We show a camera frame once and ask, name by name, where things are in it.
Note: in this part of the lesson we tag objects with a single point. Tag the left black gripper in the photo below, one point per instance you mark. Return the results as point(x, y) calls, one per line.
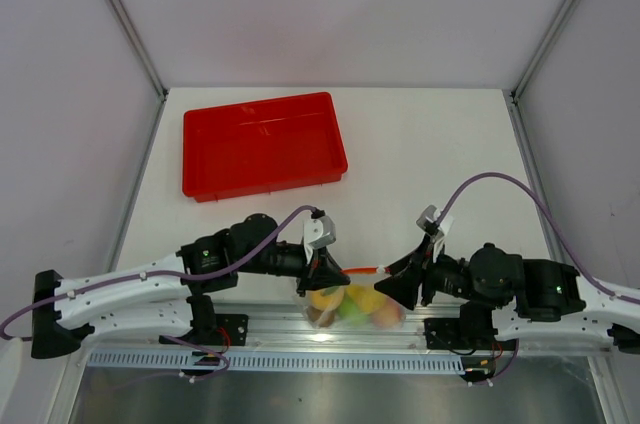
point(322, 272)

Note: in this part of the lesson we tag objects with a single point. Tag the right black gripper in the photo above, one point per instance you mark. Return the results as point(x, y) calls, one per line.
point(406, 274)

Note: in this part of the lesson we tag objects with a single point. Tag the large orange peach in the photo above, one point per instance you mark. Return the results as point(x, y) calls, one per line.
point(328, 299)

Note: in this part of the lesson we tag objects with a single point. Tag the small pink peach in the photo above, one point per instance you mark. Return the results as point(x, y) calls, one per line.
point(389, 316)

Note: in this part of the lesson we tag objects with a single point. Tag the yellow lemon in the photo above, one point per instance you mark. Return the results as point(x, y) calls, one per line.
point(367, 298)

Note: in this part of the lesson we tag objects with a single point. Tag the clear zip top bag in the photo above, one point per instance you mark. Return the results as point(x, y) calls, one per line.
point(364, 276)

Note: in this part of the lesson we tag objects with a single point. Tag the green apple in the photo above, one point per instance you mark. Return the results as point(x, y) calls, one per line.
point(351, 315)

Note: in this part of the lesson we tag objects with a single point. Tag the brown kiwi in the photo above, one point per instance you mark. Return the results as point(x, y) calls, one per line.
point(320, 318)

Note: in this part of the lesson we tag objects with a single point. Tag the red plastic bin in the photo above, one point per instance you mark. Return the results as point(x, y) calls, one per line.
point(261, 147)

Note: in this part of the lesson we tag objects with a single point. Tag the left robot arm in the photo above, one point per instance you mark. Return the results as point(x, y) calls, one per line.
point(170, 298)

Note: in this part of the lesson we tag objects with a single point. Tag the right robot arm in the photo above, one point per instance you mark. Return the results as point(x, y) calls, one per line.
point(508, 299)

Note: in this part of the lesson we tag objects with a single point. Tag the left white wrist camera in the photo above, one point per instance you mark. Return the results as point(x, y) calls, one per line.
point(318, 232)

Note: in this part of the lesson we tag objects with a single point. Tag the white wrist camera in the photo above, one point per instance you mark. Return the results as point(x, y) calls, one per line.
point(318, 232)
point(436, 226)

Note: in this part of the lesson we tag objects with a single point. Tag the aluminium rail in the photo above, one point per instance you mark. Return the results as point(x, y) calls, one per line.
point(300, 326)

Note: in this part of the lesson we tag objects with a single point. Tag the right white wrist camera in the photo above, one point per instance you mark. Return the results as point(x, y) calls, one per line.
point(436, 226)

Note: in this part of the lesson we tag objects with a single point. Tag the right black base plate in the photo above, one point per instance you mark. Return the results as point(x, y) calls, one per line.
point(454, 335)

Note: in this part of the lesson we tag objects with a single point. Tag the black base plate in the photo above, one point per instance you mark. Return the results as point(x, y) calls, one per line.
point(226, 330)
point(454, 335)

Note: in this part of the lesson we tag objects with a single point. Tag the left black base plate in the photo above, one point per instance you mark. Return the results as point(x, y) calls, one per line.
point(226, 330)

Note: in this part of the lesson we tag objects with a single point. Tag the perforated cable tray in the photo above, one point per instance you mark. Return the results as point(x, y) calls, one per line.
point(304, 362)

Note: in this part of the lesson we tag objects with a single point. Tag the right frame post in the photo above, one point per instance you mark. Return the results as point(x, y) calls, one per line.
point(551, 35)

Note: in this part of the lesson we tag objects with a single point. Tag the frame post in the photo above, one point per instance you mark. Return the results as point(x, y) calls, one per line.
point(132, 36)
point(551, 35)

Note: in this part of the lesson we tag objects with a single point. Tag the left frame post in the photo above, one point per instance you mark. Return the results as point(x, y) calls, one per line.
point(132, 36)

